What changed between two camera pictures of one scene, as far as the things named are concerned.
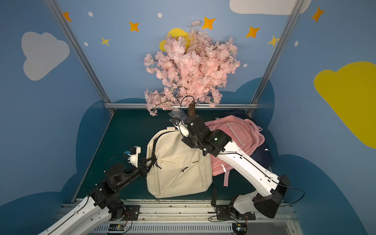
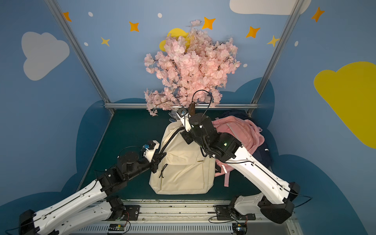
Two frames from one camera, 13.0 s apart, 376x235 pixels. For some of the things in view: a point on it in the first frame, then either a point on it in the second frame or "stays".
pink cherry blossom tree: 194,67 stays
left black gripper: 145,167 -> 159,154
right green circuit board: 239,228 stays
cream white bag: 184,169 stays
